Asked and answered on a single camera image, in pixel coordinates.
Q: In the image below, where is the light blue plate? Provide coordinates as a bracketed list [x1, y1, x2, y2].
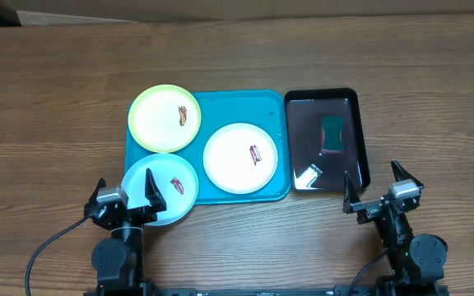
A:
[121, 154, 199, 227]

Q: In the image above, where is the black water tray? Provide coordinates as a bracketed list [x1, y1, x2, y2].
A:
[285, 88, 370, 192]

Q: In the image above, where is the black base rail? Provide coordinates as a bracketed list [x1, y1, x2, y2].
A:
[83, 285, 450, 296]

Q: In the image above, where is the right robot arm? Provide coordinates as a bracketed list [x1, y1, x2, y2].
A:
[343, 160, 448, 295]

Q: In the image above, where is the green scrubbing sponge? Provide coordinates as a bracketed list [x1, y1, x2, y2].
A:
[321, 116, 344, 154]

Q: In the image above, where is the white plate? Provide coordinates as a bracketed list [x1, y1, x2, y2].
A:
[203, 123, 278, 195]

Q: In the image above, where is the teal plastic tray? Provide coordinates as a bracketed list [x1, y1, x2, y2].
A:
[123, 89, 293, 206]

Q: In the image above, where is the cardboard panel at back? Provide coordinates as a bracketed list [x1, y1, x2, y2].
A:
[5, 0, 474, 22]

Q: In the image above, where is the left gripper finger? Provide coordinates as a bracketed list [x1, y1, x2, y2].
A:
[88, 178, 106, 205]
[145, 169, 166, 208]

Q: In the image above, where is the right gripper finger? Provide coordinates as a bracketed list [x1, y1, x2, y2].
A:
[343, 171, 360, 208]
[391, 159, 424, 189]

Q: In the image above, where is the yellow-green plate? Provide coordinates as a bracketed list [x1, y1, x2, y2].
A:
[128, 85, 202, 153]

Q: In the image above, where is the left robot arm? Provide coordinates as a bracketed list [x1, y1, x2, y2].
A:
[84, 169, 166, 296]

